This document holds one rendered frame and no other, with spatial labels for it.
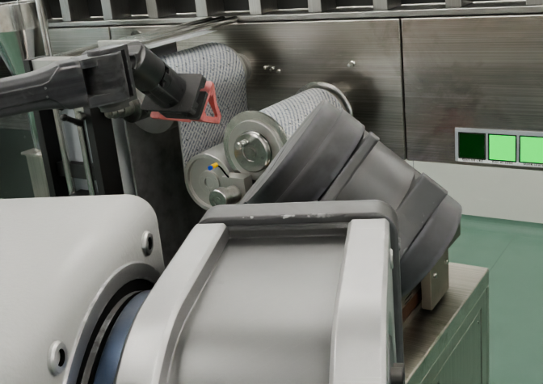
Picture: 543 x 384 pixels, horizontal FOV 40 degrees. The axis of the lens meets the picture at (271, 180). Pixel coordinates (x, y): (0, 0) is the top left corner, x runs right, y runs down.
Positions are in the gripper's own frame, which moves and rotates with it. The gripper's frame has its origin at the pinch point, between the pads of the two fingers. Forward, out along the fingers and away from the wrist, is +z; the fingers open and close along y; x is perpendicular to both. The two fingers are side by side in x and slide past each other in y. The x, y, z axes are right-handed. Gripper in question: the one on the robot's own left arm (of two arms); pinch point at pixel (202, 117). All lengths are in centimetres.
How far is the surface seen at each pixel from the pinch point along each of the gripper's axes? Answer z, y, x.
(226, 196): 14.2, -1.1, -8.8
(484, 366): 79, 32, -21
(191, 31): 15.3, -23.2, 26.3
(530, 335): 221, 11, 10
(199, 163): 19.2, -13.3, -1.4
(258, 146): 14.1, 2.7, 1.1
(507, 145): 45, 37, 18
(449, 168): 279, -58, 102
